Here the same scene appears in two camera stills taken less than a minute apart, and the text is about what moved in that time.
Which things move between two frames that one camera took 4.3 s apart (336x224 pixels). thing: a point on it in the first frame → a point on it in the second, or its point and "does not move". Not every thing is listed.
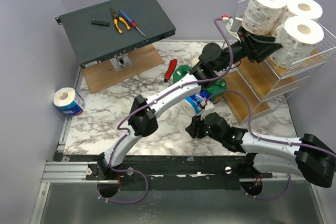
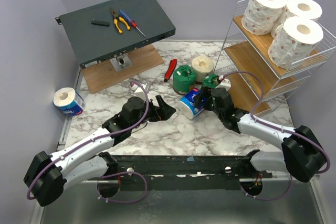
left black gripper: x=256 y=51 → x=163 y=113
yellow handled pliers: x=115 y=20 does not move
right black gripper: x=196 y=127 → x=205 y=95
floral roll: x=264 y=10 does not move
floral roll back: x=298 y=36 does not move
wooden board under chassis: x=100 y=76 does not move
